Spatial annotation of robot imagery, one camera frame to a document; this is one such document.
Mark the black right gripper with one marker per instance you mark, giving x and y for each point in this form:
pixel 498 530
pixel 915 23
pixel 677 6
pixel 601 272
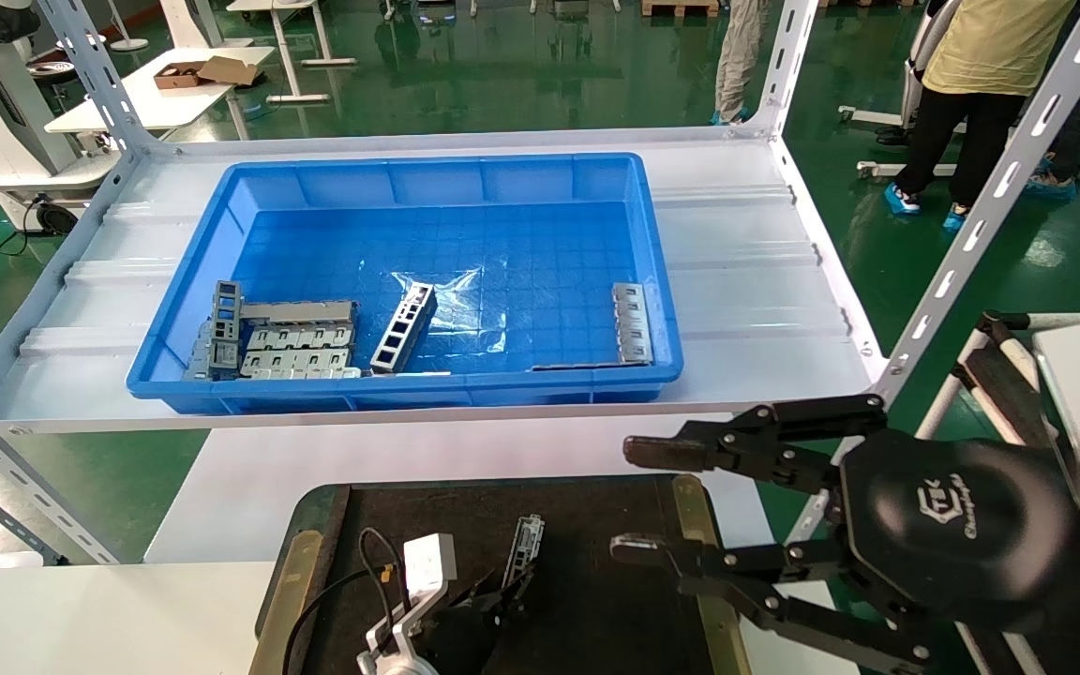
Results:
pixel 962 520

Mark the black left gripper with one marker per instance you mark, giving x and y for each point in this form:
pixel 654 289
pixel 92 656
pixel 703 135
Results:
pixel 456 642

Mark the grey metal channel part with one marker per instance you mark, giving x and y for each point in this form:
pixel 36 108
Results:
pixel 526 544

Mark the black container tray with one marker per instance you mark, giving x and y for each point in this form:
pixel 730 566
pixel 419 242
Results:
pixel 596 562

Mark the grey ladder-shaped metal part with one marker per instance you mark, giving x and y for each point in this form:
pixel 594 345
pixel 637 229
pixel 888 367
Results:
pixel 404 328

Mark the long grey metal bar part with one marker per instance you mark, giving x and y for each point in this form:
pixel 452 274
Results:
pixel 301 311

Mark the small grey leaning metal part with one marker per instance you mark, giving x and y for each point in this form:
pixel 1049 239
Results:
pixel 200 356

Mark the thin grey metal strip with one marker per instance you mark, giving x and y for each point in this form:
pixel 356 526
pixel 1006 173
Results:
pixel 409 374
pixel 582 366

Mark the white metal shelving rack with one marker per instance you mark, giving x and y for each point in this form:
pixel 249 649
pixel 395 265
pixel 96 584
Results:
pixel 746 281

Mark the clear plastic film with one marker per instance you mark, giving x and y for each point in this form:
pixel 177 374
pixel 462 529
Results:
pixel 460 300

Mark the blue plastic bin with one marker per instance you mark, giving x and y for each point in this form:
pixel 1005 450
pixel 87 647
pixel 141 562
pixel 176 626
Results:
pixel 521 178

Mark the white wheeled machine base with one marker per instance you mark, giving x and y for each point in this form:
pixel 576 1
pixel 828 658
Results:
pixel 915 117

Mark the person in beige trousers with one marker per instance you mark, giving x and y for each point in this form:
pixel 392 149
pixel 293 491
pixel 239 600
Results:
pixel 742 56

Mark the wooden pallet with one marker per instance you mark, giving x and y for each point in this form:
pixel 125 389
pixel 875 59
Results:
pixel 681 7

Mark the person in yellow shirt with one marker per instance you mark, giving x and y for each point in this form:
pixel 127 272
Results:
pixel 999 47

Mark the open brown cardboard box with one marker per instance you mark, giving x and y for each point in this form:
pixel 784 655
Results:
pixel 198 72

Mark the white table with cardboard box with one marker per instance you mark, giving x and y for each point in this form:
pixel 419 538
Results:
pixel 156 98

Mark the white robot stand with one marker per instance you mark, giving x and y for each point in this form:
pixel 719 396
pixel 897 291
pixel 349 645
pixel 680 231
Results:
pixel 6 122

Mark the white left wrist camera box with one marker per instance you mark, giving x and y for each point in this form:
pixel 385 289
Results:
pixel 429 567

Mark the grey slotted bracket part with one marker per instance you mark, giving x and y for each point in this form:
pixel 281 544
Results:
pixel 632 323

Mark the dark grey upright frame part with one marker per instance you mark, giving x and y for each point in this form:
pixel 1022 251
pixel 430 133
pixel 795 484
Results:
pixel 226 323

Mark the white pedestal table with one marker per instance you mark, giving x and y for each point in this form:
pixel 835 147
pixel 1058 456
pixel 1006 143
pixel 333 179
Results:
pixel 287 47

